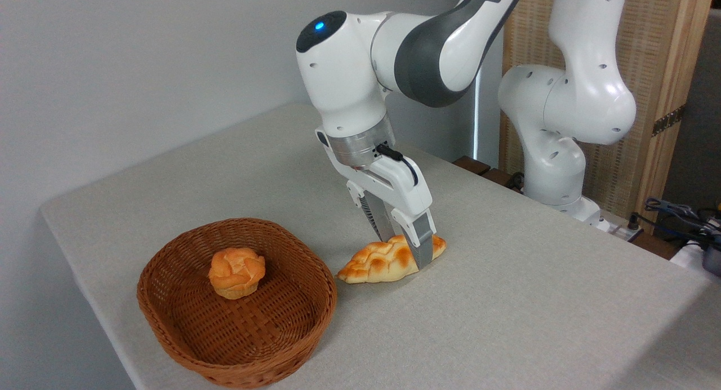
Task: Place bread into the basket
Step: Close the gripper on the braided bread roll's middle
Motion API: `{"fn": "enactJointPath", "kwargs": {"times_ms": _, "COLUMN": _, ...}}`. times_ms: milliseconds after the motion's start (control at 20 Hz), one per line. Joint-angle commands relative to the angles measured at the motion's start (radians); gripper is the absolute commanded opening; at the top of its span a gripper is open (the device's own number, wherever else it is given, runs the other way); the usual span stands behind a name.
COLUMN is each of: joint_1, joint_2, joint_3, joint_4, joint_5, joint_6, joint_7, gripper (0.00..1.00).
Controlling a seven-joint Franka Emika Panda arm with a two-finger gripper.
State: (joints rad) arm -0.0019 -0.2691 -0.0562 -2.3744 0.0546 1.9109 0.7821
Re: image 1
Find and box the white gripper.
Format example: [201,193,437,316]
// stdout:
[315,129,438,269]

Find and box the long braided bread loaf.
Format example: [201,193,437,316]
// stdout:
[337,234,447,285]

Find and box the round orange bread roll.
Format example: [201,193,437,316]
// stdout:
[208,247,266,300]

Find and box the brown woven wicker basket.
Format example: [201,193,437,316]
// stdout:
[137,218,337,389]

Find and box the white box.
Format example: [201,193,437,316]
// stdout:
[669,240,721,285]

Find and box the dark metal screen hinge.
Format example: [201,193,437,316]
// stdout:
[652,104,687,138]

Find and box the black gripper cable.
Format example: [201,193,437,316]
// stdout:
[376,144,420,187]

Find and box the tangle of dark cables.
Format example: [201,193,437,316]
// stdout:
[627,197,721,250]

